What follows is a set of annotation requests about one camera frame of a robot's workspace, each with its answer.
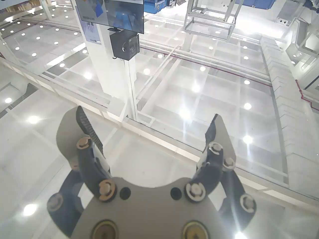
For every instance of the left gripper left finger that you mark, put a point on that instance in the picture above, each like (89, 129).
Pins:
(87, 165)

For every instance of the aluminium profile frame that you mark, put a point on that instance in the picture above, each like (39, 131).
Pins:
(211, 18)

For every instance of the large wall display screen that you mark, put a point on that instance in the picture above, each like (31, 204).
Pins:
(109, 1)

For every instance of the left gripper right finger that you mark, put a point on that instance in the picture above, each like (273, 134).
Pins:
(214, 165)

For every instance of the black box under screen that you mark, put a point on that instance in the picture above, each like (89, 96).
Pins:
(124, 45)

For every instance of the white poster on pillar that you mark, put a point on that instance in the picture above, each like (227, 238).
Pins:
(92, 32)

